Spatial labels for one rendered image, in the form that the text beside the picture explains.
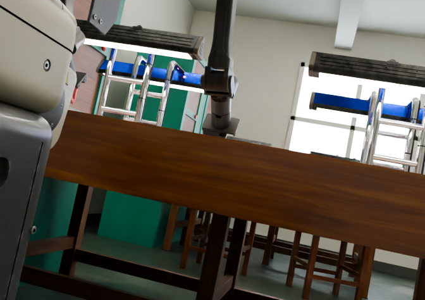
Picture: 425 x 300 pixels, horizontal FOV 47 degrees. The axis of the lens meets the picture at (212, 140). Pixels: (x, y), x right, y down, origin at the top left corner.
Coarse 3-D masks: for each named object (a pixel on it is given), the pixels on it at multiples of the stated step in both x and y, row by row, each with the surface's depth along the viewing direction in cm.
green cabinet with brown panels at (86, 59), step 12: (84, 0) 236; (84, 12) 238; (120, 12) 273; (84, 48) 244; (96, 48) 254; (108, 48) 267; (84, 60) 246; (96, 60) 259; (84, 72) 249; (96, 72) 261; (84, 84) 251; (96, 84) 264; (84, 96) 253; (96, 96) 265; (72, 108) 241; (84, 108) 255; (96, 108) 266
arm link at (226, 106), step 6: (216, 96) 136; (222, 96) 136; (216, 102) 135; (222, 102) 135; (228, 102) 136; (216, 108) 137; (222, 108) 137; (228, 108) 138; (216, 114) 138; (222, 114) 138
